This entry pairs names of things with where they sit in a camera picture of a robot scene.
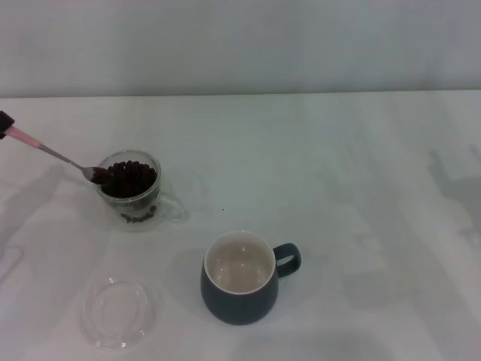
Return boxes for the pink-handled metal spoon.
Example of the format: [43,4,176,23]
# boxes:
[8,126,113,186]

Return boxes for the few coffee beans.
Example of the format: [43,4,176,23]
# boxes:
[92,168,114,185]

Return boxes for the dark teal ceramic mug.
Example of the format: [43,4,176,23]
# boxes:
[200,229,303,326]

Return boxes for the pile of coffee beans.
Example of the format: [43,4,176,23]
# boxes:
[100,160,158,199]

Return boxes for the double-walled clear glass cup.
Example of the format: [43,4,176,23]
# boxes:
[92,150,188,233]

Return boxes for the clear glass saucer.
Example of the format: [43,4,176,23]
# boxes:
[77,275,165,350]

